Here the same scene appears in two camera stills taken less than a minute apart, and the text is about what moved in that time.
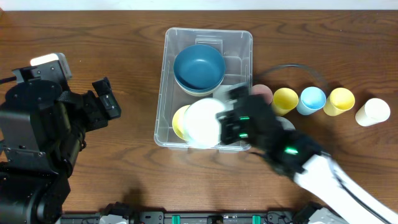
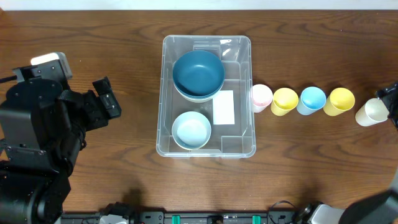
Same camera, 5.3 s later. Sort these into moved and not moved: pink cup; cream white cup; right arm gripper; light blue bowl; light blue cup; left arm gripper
Moved: right arm gripper; light blue bowl
Not moved: cream white cup; light blue cup; pink cup; left arm gripper
